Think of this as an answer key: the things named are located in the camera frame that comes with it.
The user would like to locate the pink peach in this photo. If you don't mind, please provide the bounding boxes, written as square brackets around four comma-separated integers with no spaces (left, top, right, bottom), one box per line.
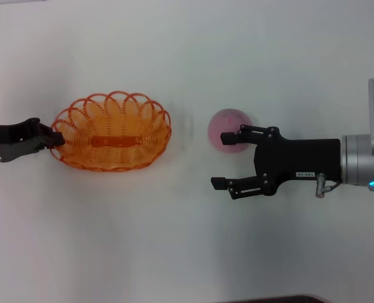
[207,108,254,155]

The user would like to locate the orange plastic wire basket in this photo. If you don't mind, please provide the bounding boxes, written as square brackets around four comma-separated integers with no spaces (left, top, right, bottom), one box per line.
[50,90,172,173]

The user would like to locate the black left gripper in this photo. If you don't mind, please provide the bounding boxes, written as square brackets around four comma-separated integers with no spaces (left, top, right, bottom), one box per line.
[0,117,64,163]

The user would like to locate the right wrist cable with plug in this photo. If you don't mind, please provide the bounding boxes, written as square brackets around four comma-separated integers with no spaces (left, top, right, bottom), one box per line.
[314,172,344,199]

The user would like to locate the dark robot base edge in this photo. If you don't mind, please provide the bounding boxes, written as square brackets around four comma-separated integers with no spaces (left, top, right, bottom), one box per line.
[227,295,328,303]

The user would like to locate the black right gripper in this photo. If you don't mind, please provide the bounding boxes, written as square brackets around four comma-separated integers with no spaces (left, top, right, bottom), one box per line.
[210,124,344,201]

